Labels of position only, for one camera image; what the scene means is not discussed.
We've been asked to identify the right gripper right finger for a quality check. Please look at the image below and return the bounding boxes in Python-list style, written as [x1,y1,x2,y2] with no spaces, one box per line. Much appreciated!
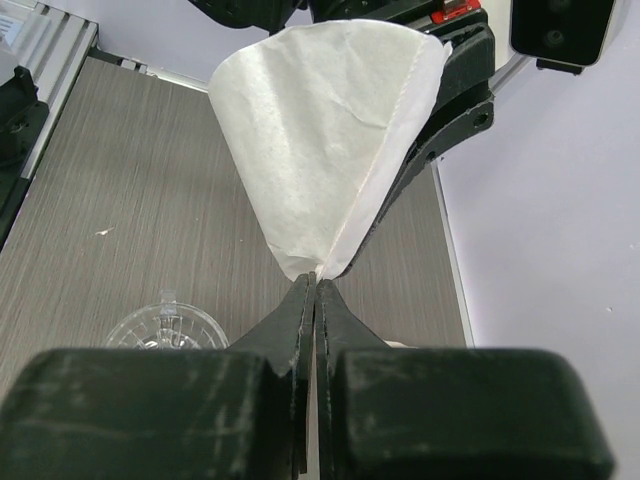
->
[315,280,615,479]

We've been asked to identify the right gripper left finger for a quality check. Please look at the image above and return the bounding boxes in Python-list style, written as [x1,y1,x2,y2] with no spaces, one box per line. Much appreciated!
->
[1,274,317,479]

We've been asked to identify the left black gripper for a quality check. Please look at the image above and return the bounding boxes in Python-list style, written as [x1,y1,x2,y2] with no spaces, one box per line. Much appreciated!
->
[189,0,495,254]

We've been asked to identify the clear plastic coffee dripper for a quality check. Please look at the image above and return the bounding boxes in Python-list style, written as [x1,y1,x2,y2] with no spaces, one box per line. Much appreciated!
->
[106,289,230,350]

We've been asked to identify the white paper coffee filter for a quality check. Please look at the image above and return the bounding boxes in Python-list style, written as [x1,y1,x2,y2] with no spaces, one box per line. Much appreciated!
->
[208,19,453,279]

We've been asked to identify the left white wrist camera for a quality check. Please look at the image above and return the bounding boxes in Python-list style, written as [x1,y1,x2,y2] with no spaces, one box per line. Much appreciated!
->
[482,1,631,92]

